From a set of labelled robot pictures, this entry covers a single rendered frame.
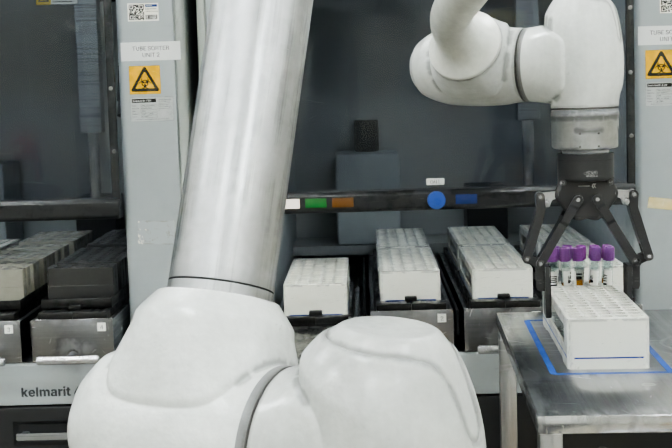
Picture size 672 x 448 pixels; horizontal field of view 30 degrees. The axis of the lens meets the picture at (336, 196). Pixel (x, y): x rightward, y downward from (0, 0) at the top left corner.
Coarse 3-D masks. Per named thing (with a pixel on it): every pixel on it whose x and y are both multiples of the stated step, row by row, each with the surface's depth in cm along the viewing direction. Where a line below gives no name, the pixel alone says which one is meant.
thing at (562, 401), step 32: (512, 320) 186; (512, 352) 164; (544, 352) 163; (512, 384) 190; (544, 384) 146; (576, 384) 146; (608, 384) 146; (640, 384) 145; (512, 416) 191; (544, 416) 133; (576, 416) 133; (608, 416) 132; (640, 416) 132
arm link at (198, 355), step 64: (256, 0) 119; (256, 64) 118; (192, 128) 120; (256, 128) 117; (192, 192) 117; (256, 192) 116; (192, 256) 115; (256, 256) 115; (192, 320) 110; (256, 320) 112; (128, 384) 111; (192, 384) 108; (256, 384) 108
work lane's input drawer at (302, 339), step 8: (352, 288) 221; (352, 296) 212; (280, 304) 214; (352, 304) 205; (312, 312) 195; (320, 312) 195; (352, 312) 199; (288, 320) 195; (296, 320) 195; (304, 320) 195; (312, 320) 195; (320, 320) 195; (328, 320) 195; (336, 320) 195; (296, 328) 193; (304, 328) 193; (312, 328) 193; (320, 328) 193; (296, 336) 187; (304, 336) 187; (312, 336) 187; (296, 344) 181; (304, 344) 181; (296, 352) 176
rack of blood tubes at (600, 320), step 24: (552, 288) 176; (576, 288) 175; (600, 288) 175; (552, 312) 178; (576, 312) 157; (600, 312) 157; (624, 312) 156; (552, 336) 170; (576, 336) 153; (600, 336) 153; (624, 336) 153; (648, 336) 153; (576, 360) 153; (600, 360) 153; (624, 360) 153; (648, 360) 153
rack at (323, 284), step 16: (288, 272) 209; (304, 272) 210; (320, 272) 210; (336, 272) 208; (288, 288) 196; (304, 288) 196; (320, 288) 196; (336, 288) 196; (288, 304) 196; (304, 304) 196; (320, 304) 196; (336, 304) 196
